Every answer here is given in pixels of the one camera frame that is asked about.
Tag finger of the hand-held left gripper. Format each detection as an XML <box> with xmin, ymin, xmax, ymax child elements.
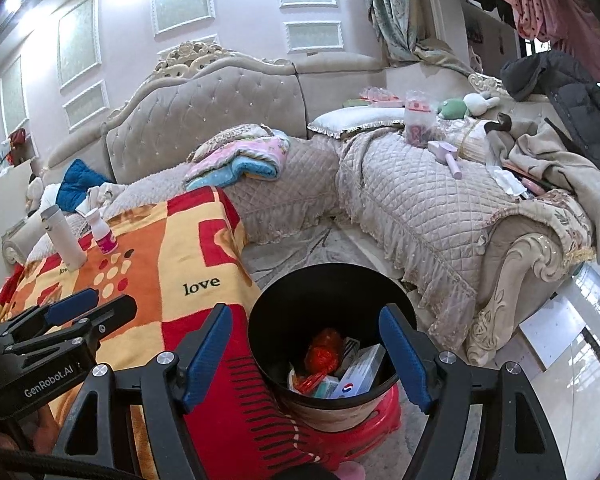
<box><xmin>0</xmin><ymin>287</ymin><xmax>101</xmax><ymax>350</ymax></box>
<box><xmin>10</xmin><ymin>294</ymin><xmax>138</xmax><ymax>362</ymax></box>

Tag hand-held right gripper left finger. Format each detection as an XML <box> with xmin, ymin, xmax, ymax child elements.
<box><xmin>52</xmin><ymin>302</ymin><xmax>233</xmax><ymax>480</ymax></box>

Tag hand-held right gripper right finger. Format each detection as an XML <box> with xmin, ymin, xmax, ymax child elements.
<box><xmin>378</xmin><ymin>302</ymin><xmax>566</xmax><ymax>480</ymax></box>

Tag large white box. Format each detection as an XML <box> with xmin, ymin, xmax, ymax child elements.
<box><xmin>330</xmin><ymin>342</ymin><xmax>387</xmax><ymax>400</ymax></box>

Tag small white box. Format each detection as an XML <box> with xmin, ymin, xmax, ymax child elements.
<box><xmin>337</xmin><ymin>337</ymin><xmax>361</xmax><ymax>361</ymax></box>

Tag red plastic bag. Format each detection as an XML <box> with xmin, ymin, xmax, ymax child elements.
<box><xmin>305</xmin><ymin>329</ymin><xmax>342</xmax><ymax>373</ymax></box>

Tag black trash bin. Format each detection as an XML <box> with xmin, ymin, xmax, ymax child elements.
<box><xmin>247</xmin><ymin>260</ymin><xmax>418</xmax><ymax>433</ymax></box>

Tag white thermos bottle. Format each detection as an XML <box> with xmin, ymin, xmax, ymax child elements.
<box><xmin>40</xmin><ymin>205</ymin><xmax>87</xmax><ymax>271</ymax></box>

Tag orange red printed blanket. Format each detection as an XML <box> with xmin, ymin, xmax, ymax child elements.
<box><xmin>0</xmin><ymin>186</ymin><xmax>341</xmax><ymax>480</ymax></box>

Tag white pink medicine bottle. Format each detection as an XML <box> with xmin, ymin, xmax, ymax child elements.
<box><xmin>83</xmin><ymin>207</ymin><xmax>118</xmax><ymax>255</ymax></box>

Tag red plastic stool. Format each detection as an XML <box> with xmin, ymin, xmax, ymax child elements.
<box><xmin>295</xmin><ymin>385</ymin><xmax>403</xmax><ymax>461</ymax></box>

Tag white plush doll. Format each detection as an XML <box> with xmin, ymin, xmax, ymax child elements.
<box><xmin>25</xmin><ymin>177</ymin><xmax>46</xmax><ymax>216</ymax></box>

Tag white crumpled clothes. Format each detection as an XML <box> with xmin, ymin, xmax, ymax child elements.
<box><xmin>87</xmin><ymin>182</ymin><xmax>128</xmax><ymax>211</ymax></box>

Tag blue pillow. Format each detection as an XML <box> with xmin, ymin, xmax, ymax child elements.
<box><xmin>57</xmin><ymin>159</ymin><xmax>117</xmax><ymax>213</ymax></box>

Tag white counter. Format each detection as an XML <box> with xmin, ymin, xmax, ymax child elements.
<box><xmin>0</xmin><ymin>157</ymin><xmax>36</xmax><ymax>241</ymax></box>

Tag quilted beige sofa cover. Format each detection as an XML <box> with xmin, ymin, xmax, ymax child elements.
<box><xmin>337</xmin><ymin>127</ymin><xmax>571</xmax><ymax>346</ymax></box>
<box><xmin>110</xmin><ymin>137</ymin><xmax>343</xmax><ymax>246</ymax></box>

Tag red items on counter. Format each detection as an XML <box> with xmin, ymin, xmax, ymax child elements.
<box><xmin>7</xmin><ymin>129</ymin><xmax>28</xmax><ymax>166</ymax></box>

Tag folded pink blue blanket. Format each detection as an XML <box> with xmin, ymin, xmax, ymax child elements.
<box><xmin>182</xmin><ymin>135</ymin><xmax>291</xmax><ymax>191</ymax></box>

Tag white paper packet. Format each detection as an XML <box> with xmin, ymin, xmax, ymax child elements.
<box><xmin>490</xmin><ymin>167</ymin><xmax>526</xmax><ymax>198</ymax></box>

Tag cream ribbed cushion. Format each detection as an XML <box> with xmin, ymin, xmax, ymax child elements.
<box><xmin>452</xmin><ymin>120</ymin><xmax>496</xmax><ymax>161</ymax></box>

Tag beige tufted sofa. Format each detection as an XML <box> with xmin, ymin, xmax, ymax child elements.
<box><xmin>2</xmin><ymin>42</ymin><xmax>600</xmax><ymax>366</ymax></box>

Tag clear bag of red snacks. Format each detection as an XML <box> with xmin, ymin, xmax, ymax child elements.
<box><xmin>404</xmin><ymin>90</ymin><xmax>438</xmax><ymax>148</ymax></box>

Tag beige crumpled clothes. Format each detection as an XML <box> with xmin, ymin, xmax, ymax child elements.
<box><xmin>485</xmin><ymin>115</ymin><xmax>600</xmax><ymax>241</ymax></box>

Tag white frilled pillow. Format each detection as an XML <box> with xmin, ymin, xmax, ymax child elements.
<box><xmin>307</xmin><ymin>107</ymin><xmax>406</xmax><ymax>138</ymax></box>

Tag green plush toy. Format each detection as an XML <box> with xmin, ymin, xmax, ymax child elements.
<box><xmin>437</xmin><ymin>97</ymin><xmax>471</xmax><ymax>121</ymax></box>

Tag pink packages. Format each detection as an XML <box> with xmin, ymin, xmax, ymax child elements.
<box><xmin>357</xmin><ymin>87</ymin><xmax>403</xmax><ymax>108</ymax></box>

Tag white plush rabbit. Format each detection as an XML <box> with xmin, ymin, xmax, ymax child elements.
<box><xmin>462</xmin><ymin>92</ymin><xmax>501</xmax><ymax>113</ymax></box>

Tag dark puffer jacket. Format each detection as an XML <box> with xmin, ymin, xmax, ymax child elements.
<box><xmin>500</xmin><ymin>50</ymin><xmax>600</xmax><ymax>176</ymax></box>

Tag pale green curtain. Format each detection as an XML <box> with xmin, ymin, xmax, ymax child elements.
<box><xmin>357</xmin><ymin>0</ymin><xmax>476</xmax><ymax>76</ymax></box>

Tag pink dotted hanging garment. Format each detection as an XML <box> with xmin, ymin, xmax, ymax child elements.
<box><xmin>482</xmin><ymin>0</ymin><xmax>600</xmax><ymax>73</ymax></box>

